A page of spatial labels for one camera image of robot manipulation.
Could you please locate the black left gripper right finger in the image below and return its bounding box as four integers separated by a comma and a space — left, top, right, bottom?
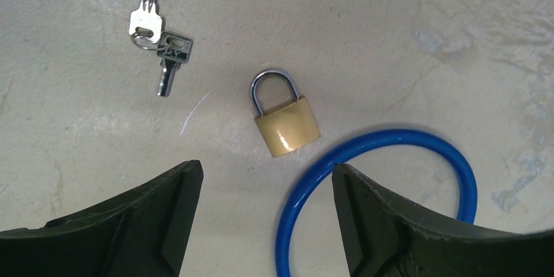
332, 164, 553, 276

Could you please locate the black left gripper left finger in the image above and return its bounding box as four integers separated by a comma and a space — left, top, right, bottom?
1, 160, 204, 276

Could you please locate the brass padlock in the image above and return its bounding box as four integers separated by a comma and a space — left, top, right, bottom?
250, 69, 321, 157

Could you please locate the blue cable lock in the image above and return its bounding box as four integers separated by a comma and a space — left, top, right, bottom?
274, 129, 478, 277

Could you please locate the silver key ring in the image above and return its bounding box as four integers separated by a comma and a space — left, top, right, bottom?
131, 27, 162, 51

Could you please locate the silver key on ring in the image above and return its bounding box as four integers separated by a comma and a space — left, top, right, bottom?
128, 0, 163, 44

